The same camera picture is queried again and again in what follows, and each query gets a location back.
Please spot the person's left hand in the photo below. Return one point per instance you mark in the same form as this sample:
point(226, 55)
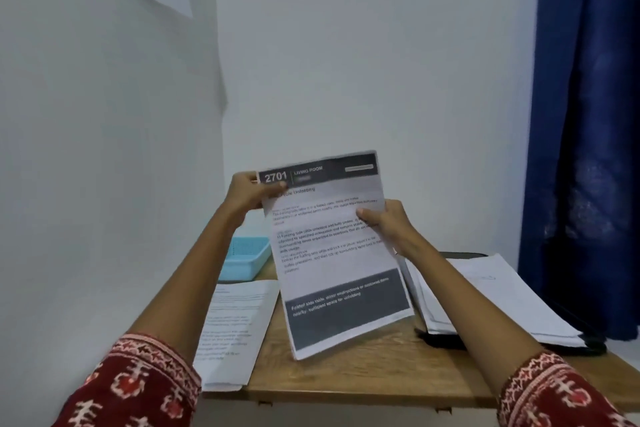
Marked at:
point(245, 196)

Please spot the person's right hand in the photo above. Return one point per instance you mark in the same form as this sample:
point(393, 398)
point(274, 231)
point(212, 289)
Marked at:
point(395, 231)

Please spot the person's left thumb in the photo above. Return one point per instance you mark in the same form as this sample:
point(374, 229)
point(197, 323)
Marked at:
point(272, 187)

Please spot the person's right thumb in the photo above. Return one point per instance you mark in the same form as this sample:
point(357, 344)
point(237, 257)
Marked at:
point(370, 216)

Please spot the printed instruction sheet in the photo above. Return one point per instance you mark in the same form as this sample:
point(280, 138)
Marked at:
point(340, 261)

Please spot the person's right forearm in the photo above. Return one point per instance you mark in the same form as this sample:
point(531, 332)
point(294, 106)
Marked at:
point(470, 316)

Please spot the person's left forearm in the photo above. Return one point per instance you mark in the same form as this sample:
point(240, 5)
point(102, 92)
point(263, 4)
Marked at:
point(195, 286)

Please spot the light blue plastic basket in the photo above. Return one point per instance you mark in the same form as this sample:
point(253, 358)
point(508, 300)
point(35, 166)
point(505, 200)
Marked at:
point(245, 256)

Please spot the white printed paper sheet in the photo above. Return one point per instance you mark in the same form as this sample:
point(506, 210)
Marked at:
point(235, 331)

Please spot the stack of white papers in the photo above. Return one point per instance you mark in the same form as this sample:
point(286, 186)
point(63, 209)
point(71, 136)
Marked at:
point(505, 296)

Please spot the metal table hinge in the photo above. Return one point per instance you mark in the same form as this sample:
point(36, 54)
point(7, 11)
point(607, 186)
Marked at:
point(263, 404)
point(443, 410)

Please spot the blue curtain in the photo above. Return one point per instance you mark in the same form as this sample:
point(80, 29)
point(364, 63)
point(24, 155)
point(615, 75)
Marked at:
point(585, 141)

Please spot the red patterned left sleeve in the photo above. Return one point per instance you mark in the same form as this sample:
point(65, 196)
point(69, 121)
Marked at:
point(130, 386)

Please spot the red patterned sleeve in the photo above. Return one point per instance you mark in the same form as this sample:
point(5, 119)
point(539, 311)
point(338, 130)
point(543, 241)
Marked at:
point(555, 396)
point(130, 386)

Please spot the red patterned right sleeve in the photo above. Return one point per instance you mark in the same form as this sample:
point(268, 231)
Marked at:
point(555, 396)

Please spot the black folder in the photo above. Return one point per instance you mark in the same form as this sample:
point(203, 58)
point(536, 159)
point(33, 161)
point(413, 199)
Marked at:
point(595, 344)

